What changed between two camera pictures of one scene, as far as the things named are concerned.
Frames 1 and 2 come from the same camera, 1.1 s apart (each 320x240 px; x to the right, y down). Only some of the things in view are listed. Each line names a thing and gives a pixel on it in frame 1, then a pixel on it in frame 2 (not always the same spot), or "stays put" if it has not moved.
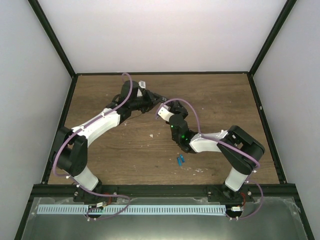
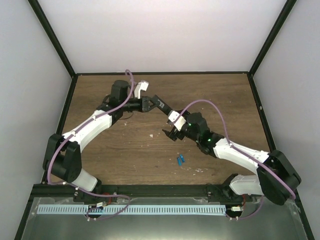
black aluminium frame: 111,194 stays put
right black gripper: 177,110 -> 175,134
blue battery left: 179,161 stays put
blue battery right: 182,159 stays put
